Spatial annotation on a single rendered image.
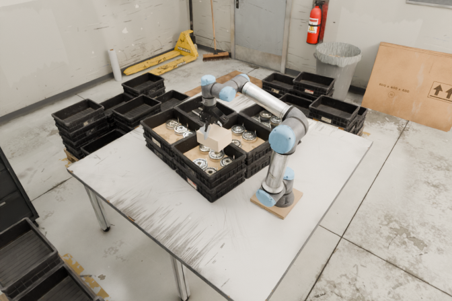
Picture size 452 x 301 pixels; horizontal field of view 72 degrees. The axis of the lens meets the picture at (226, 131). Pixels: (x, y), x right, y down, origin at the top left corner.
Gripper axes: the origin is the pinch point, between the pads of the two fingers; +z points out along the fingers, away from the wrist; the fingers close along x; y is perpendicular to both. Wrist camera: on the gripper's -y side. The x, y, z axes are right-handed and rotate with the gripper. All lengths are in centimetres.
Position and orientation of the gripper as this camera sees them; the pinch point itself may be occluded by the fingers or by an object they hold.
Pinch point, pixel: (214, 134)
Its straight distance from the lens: 178.0
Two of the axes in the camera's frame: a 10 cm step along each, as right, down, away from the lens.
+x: -6.2, 4.6, -6.3
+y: -7.8, -3.4, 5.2
